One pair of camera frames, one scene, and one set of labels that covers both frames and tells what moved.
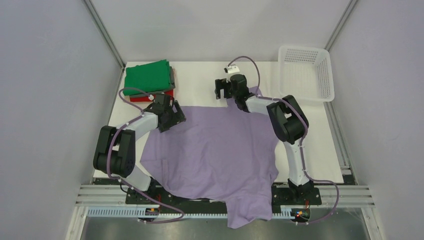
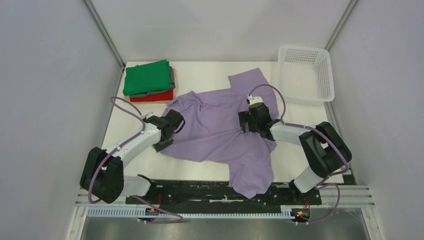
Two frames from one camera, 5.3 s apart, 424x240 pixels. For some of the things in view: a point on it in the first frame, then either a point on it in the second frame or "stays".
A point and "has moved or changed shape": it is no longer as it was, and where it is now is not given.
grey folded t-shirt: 172,86 stays
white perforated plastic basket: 305,73 stays
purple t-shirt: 220,153 has moved or changed shape
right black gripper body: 235,95 → 245,117
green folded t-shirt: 150,77 stays
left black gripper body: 172,119 → 159,146
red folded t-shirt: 135,99 stays
